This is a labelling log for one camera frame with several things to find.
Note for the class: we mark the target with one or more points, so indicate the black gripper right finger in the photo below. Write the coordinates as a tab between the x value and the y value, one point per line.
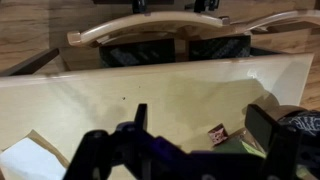
263	126

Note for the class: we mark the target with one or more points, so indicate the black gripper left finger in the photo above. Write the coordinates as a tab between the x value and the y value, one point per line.
141	116

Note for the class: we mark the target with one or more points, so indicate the white paper tissue sheet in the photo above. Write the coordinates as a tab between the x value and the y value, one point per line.
26	163

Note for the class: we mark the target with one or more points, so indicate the clear bag of green contents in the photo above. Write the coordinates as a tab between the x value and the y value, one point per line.
238	147

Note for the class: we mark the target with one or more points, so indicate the dark blue chip bag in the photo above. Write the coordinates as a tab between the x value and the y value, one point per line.
309	121

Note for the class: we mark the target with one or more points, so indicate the black patterned seat cushion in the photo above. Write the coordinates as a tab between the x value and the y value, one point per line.
136	53
220	47

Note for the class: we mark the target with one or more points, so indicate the light wooden dining chair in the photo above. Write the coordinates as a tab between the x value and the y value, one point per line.
140	23
283	18

